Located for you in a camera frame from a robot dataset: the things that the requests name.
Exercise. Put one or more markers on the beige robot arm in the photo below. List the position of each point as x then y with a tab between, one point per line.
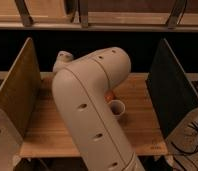
78	88

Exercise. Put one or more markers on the orange round object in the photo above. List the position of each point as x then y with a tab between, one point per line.
109	96

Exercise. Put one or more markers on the beige paper cup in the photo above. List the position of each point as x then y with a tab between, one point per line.
118	108

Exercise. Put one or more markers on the dark right side panel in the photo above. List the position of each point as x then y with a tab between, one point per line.
171	92

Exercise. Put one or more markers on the wooden left side panel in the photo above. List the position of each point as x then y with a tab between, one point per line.
19	90

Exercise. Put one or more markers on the wooden shelf with brackets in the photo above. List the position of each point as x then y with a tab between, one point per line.
100	15

